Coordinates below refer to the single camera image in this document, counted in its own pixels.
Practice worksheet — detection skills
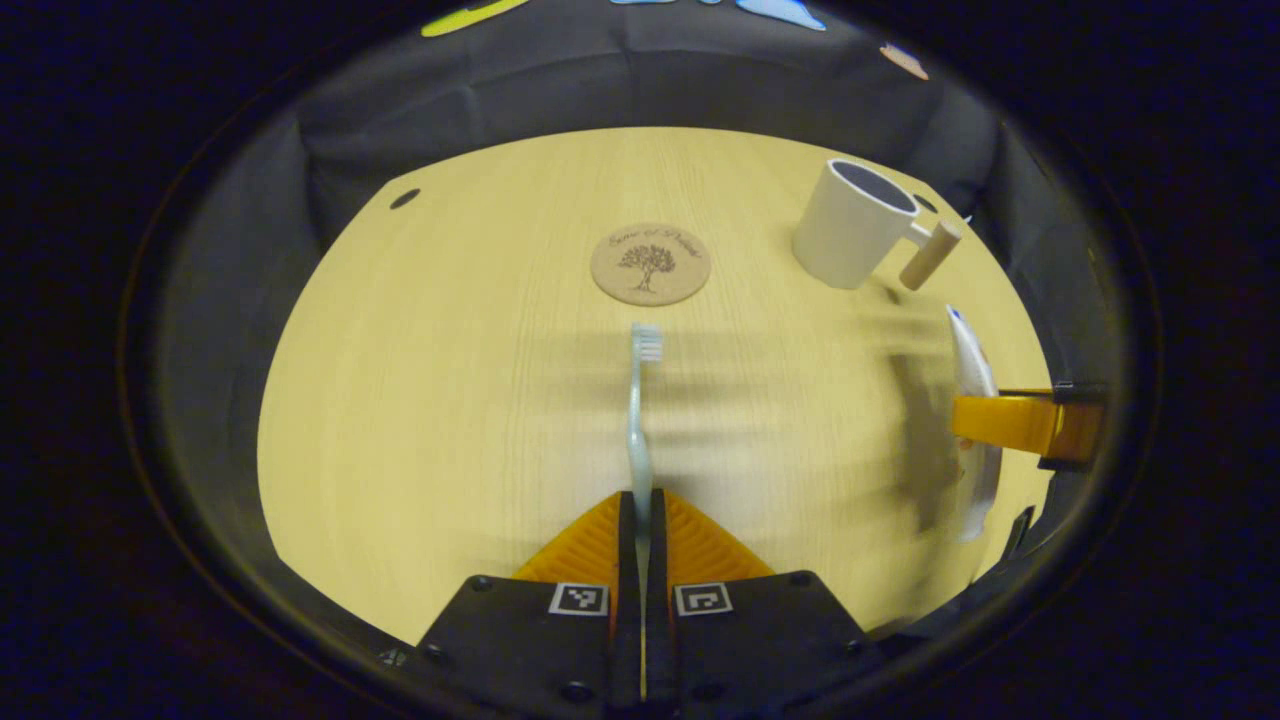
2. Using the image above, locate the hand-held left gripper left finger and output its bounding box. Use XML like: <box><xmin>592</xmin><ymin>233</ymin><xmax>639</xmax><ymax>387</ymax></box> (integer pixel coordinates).
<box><xmin>415</xmin><ymin>490</ymin><xmax>641</xmax><ymax>716</ymax></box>

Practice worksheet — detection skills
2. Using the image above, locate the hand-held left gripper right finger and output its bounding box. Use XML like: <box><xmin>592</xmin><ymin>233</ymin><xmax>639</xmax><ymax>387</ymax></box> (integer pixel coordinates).
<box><xmin>645</xmin><ymin>488</ymin><xmax>886</xmax><ymax>716</ymax></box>

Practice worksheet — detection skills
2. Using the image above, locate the silver toothpaste tube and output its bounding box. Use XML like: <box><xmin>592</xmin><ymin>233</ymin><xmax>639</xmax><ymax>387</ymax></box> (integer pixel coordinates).
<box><xmin>945</xmin><ymin>305</ymin><xmax>1003</xmax><ymax>544</ymax></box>

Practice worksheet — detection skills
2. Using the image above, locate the pale green toothbrush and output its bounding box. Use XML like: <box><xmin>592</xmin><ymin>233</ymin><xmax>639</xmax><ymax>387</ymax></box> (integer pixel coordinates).
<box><xmin>626</xmin><ymin>322</ymin><xmax>665</xmax><ymax>581</ymax></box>

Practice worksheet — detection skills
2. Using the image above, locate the white cup with wooden handle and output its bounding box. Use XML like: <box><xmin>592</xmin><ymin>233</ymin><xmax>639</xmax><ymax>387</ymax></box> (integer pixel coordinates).
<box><xmin>792</xmin><ymin>158</ymin><xmax>966</xmax><ymax>293</ymax></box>

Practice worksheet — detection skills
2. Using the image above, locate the round cork coaster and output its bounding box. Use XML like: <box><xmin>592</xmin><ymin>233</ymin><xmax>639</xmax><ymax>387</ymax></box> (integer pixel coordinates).
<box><xmin>590</xmin><ymin>222</ymin><xmax>712</xmax><ymax>307</ymax></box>

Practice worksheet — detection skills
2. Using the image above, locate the black backdrop cloth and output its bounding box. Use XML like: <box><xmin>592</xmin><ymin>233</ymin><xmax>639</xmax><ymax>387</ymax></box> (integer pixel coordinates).
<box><xmin>140</xmin><ymin>0</ymin><xmax>1121</xmax><ymax>621</ymax></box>

